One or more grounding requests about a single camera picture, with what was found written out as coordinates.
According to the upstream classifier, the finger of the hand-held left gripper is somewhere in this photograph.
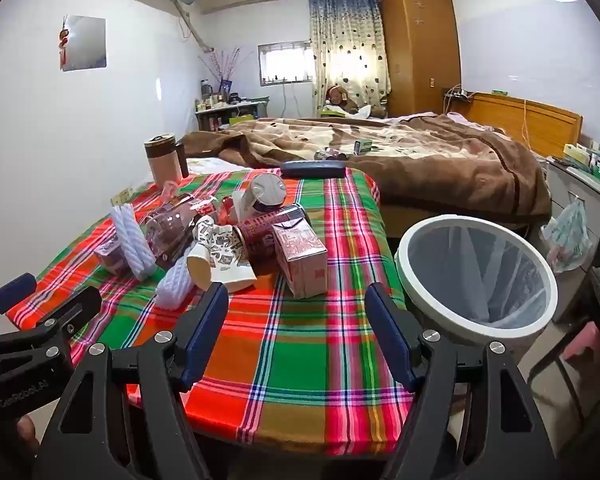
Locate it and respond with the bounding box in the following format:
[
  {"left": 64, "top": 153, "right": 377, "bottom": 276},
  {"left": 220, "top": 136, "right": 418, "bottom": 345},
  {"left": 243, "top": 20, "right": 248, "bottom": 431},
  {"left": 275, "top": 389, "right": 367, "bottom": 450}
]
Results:
[
  {"left": 0, "top": 287, "right": 103, "bottom": 367},
  {"left": 0, "top": 272, "right": 38, "bottom": 319}
]

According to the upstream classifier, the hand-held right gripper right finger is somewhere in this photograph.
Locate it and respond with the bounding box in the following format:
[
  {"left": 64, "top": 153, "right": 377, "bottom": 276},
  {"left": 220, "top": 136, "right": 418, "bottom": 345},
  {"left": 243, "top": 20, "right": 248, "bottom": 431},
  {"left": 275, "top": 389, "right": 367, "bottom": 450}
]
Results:
[{"left": 364, "top": 282, "right": 566, "bottom": 480}]

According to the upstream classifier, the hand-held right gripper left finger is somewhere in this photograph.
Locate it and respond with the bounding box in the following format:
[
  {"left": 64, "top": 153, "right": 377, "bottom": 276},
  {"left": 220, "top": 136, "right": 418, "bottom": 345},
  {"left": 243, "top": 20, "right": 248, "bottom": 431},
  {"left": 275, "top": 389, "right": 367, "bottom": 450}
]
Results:
[{"left": 32, "top": 282, "right": 231, "bottom": 480}]

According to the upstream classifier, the white foam net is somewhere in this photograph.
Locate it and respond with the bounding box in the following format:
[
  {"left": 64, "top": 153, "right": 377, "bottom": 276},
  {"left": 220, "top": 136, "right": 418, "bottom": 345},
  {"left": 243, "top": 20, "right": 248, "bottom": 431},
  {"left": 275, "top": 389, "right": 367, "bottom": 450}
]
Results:
[
  {"left": 157, "top": 255, "right": 201, "bottom": 313},
  {"left": 110, "top": 204, "right": 157, "bottom": 281}
]

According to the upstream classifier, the printed paper cup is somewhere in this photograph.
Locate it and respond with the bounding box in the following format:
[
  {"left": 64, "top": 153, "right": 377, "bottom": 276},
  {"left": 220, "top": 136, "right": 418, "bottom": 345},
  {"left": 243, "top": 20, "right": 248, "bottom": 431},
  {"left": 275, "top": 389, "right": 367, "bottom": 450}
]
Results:
[{"left": 186, "top": 215, "right": 257, "bottom": 292}]

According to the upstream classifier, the red drink carton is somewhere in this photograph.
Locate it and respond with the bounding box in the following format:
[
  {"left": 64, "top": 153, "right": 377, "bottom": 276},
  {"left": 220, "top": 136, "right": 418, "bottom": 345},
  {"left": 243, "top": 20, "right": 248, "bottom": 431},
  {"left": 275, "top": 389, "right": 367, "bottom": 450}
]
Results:
[{"left": 271, "top": 220, "right": 329, "bottom": 300}]

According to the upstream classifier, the white trash bin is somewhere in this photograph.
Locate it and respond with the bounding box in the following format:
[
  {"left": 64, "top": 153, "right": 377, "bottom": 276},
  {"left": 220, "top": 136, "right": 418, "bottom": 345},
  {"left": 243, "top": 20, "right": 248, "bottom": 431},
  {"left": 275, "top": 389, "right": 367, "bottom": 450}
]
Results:
[{"left": 394, "top": 214, "right": 559, "bottom": 348}]

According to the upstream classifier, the red drink can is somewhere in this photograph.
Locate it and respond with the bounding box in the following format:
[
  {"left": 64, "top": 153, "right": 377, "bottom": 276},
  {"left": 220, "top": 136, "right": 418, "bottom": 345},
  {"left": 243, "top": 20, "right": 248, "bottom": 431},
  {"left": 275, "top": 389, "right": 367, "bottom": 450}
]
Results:
[{"left": 232, "top": 204, "right": 312, "bottom": 276}]

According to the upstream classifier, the clear plastic bottle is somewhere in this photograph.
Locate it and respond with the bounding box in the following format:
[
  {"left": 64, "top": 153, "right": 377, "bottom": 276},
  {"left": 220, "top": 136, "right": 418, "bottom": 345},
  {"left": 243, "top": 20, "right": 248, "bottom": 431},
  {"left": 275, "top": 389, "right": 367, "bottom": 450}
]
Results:
[{"left": 142, "top": 192, "right": 216, "bottom": 271}]

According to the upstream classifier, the white carton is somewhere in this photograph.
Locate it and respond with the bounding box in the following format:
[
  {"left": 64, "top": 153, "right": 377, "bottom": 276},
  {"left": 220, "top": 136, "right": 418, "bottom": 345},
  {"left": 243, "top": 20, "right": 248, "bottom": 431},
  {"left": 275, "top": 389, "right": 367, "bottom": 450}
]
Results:
[{"left": 230, "top": 187, "right": 256, "bottom": 226}]

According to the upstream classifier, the white cup with foil lid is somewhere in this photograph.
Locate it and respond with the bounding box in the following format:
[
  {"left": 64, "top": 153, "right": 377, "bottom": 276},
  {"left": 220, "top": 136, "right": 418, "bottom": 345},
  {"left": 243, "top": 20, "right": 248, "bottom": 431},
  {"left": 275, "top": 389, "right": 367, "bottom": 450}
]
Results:
[{"left": 250, "top": 172, "right": 288, "bottom": 216}]

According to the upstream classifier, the person's left hand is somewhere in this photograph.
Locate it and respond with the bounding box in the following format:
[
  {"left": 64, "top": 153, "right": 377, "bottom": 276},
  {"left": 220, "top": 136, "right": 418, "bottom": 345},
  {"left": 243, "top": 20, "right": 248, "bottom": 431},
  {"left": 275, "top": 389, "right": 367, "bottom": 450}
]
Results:
[{"left": 16, "top": 412, "right": 41, "bottom": 456}]

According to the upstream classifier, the plaid tablecloth table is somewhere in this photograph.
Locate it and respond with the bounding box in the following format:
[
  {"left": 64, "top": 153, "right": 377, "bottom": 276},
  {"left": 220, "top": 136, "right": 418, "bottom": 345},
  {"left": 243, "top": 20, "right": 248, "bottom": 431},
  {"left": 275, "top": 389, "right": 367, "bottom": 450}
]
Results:
[{"left": 5, "top": 167, "right": 416, "bottom": 456}]

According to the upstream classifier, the bed with brown blanket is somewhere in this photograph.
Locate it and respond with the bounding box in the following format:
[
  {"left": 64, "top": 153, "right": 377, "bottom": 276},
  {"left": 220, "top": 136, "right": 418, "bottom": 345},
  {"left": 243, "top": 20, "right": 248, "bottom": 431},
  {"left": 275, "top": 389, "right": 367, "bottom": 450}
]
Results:
[{"left": 180, "top": 112, "right": 552, "bottom": 228}]

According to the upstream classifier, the white floral bedsheet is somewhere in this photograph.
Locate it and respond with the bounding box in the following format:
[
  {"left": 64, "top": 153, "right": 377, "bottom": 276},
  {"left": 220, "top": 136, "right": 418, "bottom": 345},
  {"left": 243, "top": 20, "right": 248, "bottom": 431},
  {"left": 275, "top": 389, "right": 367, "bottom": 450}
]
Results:
[{"left": 185, "top": 156, "right": 251, "bottom": 176}]

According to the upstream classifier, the brown thermos cup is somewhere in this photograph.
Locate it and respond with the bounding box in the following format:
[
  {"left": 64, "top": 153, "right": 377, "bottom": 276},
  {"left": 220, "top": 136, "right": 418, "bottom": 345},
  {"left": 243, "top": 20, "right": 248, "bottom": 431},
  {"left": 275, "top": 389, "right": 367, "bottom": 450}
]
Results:
[{"left": 144, "top": 133, "right": 188, "bottom": 186}]

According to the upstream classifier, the dark glasses case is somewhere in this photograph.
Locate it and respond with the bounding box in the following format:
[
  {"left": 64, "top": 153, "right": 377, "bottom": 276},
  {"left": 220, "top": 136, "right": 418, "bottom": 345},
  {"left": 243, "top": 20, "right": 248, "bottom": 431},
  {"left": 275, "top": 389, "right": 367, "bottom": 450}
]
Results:
[{"left": 280, "top": 161, "right": 348, "bottom": 179}]

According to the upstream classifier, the pink stool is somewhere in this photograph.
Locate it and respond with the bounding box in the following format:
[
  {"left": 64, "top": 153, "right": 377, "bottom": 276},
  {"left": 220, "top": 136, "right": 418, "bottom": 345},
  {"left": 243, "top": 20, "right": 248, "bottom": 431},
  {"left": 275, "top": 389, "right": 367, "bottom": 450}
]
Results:
[{"left": 560, "top": 320, "right": 600, "bottom": 361}]

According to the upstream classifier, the hanging plastic bag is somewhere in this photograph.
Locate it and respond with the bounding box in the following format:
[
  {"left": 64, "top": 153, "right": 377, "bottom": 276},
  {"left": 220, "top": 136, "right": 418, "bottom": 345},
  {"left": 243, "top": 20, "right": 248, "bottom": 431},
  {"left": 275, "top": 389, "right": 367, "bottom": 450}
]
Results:
[{"left": 540, "top": 200, "right": 593, "bottom": 273}]

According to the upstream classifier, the white shelf desk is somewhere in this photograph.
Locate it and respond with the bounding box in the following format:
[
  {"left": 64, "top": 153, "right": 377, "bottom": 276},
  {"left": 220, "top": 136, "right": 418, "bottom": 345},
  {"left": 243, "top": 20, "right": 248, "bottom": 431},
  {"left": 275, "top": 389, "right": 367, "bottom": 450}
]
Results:
[{"left": 195, "top": 100, "right": 271, "bottom": 133}]

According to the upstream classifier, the row of cosmetic bottles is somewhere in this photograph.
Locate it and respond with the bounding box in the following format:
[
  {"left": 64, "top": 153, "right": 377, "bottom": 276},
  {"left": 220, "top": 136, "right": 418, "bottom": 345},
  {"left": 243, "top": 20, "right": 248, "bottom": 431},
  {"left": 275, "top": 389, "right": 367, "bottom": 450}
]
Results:
[{"left": 196, "top": 79, "right": 241, "bottom": 111}]

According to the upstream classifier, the grey bedside cabinet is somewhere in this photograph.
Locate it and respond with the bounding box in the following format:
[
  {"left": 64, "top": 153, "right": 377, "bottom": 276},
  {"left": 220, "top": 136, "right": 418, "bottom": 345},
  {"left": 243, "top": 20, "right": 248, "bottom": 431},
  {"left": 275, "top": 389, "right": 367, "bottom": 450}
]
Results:
[{"left": 545, "top": 157, "right": 600, "bottom": 261}]

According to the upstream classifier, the brown teddy bear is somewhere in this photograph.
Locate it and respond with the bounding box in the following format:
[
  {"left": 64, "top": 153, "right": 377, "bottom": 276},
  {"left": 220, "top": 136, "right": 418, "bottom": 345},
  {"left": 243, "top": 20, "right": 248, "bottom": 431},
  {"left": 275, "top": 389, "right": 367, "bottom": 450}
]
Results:
[{"left": 325, "top": 85, "right": 361, "bottom": 111}]

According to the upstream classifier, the red hanging ornament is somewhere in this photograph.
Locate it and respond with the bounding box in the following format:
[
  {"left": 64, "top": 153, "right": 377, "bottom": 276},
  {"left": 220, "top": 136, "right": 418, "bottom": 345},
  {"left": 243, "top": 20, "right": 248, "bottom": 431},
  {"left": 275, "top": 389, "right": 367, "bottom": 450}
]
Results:
[{"left": 58, "top": 17, "right": 73, "bottom": 68}]

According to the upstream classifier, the wooden headboard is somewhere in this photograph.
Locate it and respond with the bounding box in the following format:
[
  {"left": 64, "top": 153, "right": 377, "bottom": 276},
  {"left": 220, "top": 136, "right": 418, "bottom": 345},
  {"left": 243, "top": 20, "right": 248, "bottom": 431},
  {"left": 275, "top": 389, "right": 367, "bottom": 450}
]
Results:
[{"left": 462, "top": 91, "right": 583, "bottom": 158}]

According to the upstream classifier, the vase with purple branches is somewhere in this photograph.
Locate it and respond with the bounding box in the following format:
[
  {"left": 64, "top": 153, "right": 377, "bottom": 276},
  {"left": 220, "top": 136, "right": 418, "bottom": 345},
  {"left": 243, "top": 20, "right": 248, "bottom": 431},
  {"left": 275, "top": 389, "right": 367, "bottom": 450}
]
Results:
[{"left": 200, "top": 47, "right": 243, "bottom": 93}]

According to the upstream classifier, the pile of medicine boxes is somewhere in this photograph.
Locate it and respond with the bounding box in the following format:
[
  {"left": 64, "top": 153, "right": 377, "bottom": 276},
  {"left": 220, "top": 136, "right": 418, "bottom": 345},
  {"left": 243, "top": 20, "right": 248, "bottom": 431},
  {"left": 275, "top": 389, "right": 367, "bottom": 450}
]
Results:
[{"left": 562, "top": 140, "right": 600, "bottom": 186}]

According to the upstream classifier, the small window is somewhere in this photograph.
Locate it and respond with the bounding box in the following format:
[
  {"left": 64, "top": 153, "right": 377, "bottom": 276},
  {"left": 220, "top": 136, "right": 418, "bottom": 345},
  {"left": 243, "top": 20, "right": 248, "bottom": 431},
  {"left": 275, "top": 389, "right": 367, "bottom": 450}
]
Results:
[{"left": 258, "top": 42, "right": 315, "bottom": 86}]

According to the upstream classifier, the wooden wardrobe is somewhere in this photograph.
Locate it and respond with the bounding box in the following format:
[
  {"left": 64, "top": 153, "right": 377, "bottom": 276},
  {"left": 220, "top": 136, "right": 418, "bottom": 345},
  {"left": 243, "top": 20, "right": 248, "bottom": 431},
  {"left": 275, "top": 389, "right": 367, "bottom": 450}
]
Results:
[{"left": 381, "top": 0, "right": 462, "bottom": 117}]

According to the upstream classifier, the patterned curtain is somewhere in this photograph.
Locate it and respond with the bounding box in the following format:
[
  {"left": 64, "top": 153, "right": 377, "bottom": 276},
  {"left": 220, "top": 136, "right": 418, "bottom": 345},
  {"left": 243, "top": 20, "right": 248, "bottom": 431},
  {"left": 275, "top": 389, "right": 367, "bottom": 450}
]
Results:
[{"left": 308, "top": 0, "right": 392, "bottom": 116}]

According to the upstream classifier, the white air conditioner pipe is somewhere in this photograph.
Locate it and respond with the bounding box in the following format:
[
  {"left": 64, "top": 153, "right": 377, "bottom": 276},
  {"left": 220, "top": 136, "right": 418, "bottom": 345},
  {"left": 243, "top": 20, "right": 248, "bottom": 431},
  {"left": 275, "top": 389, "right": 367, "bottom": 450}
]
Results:
[{"left": 172, "top": 0, "right": 216, "bottom": 56}]

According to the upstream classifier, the orange cable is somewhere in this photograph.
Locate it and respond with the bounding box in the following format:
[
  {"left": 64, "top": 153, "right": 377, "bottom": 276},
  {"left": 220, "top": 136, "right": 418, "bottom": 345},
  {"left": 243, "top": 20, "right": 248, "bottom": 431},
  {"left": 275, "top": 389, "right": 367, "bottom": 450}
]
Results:
[{"left": 520, "top": 97, "right": 533, "bottom": 153}]

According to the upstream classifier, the silver wall mirror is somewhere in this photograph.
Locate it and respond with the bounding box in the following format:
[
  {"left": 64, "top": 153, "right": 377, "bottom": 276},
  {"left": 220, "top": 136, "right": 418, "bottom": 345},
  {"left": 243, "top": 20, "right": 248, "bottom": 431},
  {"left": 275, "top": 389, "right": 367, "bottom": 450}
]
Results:
[{"left": 61, "top": 15, "right": 107, "bottom": 72}]

